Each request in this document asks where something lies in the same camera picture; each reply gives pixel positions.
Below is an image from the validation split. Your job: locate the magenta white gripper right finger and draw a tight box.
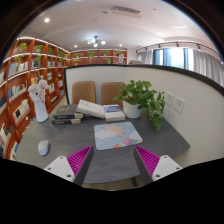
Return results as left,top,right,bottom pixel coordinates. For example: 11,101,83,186
133,145,182,185

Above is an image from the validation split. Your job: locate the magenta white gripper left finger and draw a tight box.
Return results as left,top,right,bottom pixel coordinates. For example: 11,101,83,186
45,145,94,186

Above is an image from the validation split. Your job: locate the white computer mouse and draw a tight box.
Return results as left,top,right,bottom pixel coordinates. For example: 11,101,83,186
38,140,50,156

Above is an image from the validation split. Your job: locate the pastel patterned mouse pad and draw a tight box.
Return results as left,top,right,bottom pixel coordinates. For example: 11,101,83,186
94,122,143,150

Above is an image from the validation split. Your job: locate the lower black book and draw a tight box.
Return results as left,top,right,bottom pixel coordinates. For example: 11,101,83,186
51,118,81,125

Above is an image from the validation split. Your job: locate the black book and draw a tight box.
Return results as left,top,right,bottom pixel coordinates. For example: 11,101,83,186
53,104,83,119
51,118,81,125

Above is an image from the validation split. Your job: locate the upper black book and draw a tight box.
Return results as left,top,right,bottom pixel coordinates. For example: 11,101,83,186
53,104,83,119

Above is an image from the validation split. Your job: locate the white open book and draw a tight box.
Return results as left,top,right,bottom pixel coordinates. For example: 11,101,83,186
77,100,105,119

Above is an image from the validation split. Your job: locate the blue white book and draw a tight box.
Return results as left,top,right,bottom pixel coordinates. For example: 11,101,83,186
103,104,125,121

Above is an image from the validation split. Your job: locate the green potted plant white pot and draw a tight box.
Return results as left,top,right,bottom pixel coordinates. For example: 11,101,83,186
113,80,165,131

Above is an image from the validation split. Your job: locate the left brown chair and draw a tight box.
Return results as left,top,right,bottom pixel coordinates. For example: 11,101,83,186
72,81,96,104

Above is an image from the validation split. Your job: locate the brown chair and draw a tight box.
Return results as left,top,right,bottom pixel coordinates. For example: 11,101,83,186
72,81,96,104
101,82,124,107

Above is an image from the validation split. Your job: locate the right brown chair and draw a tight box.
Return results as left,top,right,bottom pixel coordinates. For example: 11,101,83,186
101,82,124,107

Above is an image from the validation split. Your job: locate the white window curtain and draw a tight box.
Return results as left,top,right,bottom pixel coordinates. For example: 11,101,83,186
193,50,224,87

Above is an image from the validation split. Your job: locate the orange wooden bookshelf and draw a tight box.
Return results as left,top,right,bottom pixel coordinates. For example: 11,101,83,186
0,36,70,159

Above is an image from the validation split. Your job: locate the ceiling chandelier lamp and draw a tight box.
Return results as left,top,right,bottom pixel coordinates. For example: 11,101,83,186
87,36,106,48

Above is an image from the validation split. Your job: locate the white wall socket right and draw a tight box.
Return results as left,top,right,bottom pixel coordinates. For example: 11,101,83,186
174,97,185,113

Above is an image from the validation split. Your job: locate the white wall socket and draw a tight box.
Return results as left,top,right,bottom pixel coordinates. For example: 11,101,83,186
174,97,185,113
165,92,174,106

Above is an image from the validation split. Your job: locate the white wall socket left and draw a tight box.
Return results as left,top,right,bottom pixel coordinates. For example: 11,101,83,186
165,92,174,106

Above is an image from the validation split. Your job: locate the far orange wall shelf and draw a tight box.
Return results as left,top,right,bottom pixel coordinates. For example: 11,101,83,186
69,48,127,66

